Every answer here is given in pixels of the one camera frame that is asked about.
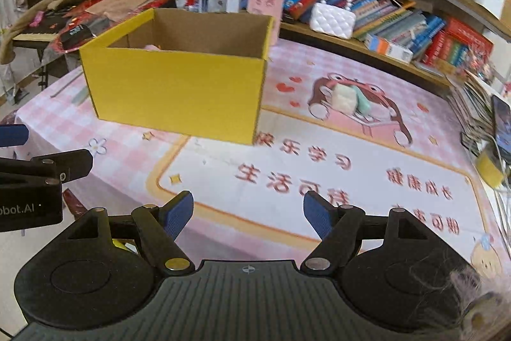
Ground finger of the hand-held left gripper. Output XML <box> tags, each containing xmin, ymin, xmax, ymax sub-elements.
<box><xmin>0</xmin><ymin>124</ymin><xmax>29</xmax><ymax>148</ymax></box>
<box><xmin>0</xmin><ymin>149</ymin><xmax>94</xmax><ymax>187</ymax></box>

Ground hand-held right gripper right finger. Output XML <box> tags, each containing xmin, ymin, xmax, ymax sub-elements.
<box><xmin>299</xmin><ymin>192</ymin><xmax>436</xmax><ymax>275</ymax></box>

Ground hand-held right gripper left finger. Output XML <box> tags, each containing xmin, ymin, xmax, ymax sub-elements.
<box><xmin>68</xmin><ymin>190</ymin><xmax>196</xmax><ymax>275</ymax></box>

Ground yellow cardboard box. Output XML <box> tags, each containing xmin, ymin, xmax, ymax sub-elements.
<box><xmin>79</xmin><ymin>7</ymin><xmax>276</xmax><ymax>145</ymax></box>

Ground pink printed desk mat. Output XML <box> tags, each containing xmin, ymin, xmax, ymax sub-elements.
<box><xmin>16</xmin><ymin>37</ymin><xmax>511</xmax><ymax>286</ymax></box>

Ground black piano keyboard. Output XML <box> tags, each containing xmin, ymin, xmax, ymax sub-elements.
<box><xmin>12</xmin><ymin>11</ymin><xmax>104</xmax><ymax>48</ymax></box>

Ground beige cube eraser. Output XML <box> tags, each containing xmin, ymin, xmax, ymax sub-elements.
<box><xmin>329</xmin><ymin>83</ymin><xmax>358</xmax><ymax>114</ymax></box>

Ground brown cardboard sheet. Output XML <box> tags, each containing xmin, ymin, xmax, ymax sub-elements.
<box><xmin>86</xmin><ymin>0</ymin><xmax>162</xmax><ymax>22</ymax></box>

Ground yellow tape roll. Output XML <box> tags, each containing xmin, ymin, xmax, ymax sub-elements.
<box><xmin>477</xmin><ymin>149</ymin><xmax>506</xmax><ymax>190</ymax></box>

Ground orange white medicine box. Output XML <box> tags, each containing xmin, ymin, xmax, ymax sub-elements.
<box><xmin>364</xmin><ymin>33</ymin><xmax>414</xmax><ymax>64</ymax></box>

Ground stack of paper booklets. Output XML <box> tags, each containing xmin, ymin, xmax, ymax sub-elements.
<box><xmin>447</xmin><ymin>71</ymin><xmax>504</xmax><ymax>150</ymax></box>

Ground white quilted pearl handbag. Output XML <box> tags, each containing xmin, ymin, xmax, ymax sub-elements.
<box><xmin>310</xmin><ymin>0</ymin><xmax>357</xmax><ymax>39</ymax></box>

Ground black smartphone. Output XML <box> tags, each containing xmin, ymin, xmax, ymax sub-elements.
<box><xmin>491</xmin><ymin>94</ymin><xmax>511</xmax><ymax>162</ymax></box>

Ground pink paper box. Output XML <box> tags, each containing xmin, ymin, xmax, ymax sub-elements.
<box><xmin>246</xmin><ymin>0</ymin><xmax>286</xmax><ymax>46</ymax></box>

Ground red dictionary set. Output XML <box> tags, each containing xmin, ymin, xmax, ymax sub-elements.
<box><xmin>421</xmin><ymin>17</ymin><xmax>493</xmax><ymax>72</ymax></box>

